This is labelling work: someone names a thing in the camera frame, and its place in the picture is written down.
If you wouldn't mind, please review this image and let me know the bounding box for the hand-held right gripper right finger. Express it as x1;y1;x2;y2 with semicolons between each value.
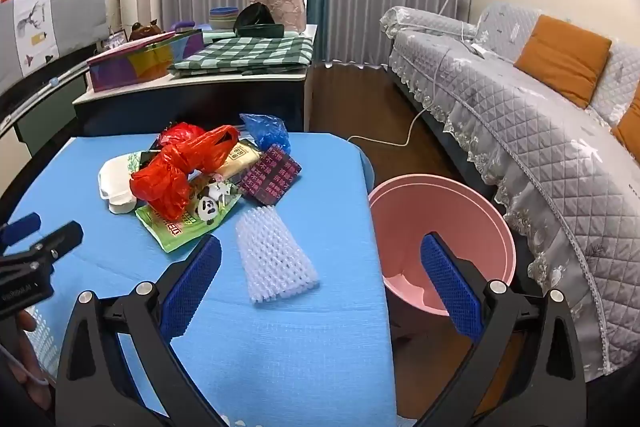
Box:
415;232;588;427

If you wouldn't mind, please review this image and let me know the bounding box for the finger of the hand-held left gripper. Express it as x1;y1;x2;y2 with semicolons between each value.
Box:
0;213;42;249
20;220;85;269

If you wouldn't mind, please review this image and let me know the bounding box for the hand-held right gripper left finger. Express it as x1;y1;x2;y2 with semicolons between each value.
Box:
54;234;223;427

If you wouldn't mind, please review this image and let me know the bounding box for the green panda snack packet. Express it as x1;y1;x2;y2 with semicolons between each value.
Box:
136;177;242;254

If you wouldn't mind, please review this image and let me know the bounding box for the pink plastic bucket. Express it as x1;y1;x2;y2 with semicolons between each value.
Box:
367;174;517;318

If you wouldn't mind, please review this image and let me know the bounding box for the white foam net sleeve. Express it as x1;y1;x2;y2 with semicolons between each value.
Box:
235;206;320;304

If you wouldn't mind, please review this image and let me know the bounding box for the red plastic bag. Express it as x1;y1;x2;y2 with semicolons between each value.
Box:
130;124;240;220
159;123;206;152

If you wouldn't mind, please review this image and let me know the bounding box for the maroon patterned packet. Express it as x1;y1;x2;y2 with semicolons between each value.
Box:
236;144;303;206

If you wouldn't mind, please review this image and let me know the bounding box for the yellow packet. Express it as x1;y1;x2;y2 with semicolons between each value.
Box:
215;142;262;182

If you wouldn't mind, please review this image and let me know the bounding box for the blue plastic bag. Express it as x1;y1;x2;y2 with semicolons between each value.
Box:
239;113;291;154

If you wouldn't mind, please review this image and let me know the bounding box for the person's left hand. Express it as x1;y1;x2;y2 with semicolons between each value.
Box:
0;309;53;413

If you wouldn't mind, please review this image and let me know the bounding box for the television cabinet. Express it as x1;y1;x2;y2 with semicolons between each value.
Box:
0;52;101;158

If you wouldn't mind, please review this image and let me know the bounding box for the blue table mat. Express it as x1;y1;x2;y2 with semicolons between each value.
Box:
0;132;398;427

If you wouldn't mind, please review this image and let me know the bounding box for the light blue rod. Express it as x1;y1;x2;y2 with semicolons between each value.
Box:
10;64;88;118

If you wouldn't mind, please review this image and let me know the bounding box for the grey quilted sofa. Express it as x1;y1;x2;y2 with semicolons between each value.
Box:
380;2;640;383

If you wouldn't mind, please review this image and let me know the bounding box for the dark coffee table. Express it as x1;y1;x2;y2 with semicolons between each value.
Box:
72;24;319;138

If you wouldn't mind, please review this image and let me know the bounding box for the colourful gift box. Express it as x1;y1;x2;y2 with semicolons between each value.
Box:
86;29;205;92

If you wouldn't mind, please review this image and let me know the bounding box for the grey television cover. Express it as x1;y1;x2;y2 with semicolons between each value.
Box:
0;0;111;82

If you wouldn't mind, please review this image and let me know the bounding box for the dark brown ornament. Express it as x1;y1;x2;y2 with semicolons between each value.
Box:
129;19;163;42

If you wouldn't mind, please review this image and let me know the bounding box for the green checked cloth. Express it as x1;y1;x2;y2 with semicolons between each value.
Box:
167;34;316;76

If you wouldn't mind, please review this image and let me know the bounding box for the orange cushion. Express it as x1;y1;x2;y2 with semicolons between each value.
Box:
514;14;612;109
611;97;640;148

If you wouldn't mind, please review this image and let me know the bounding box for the stack of colourful bowls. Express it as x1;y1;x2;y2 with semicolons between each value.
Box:
208;7;241;30

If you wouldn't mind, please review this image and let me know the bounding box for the pink basket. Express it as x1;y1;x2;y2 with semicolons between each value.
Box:
246;0;307;32

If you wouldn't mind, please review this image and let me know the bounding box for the white cable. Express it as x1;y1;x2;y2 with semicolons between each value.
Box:
346;32;481;146

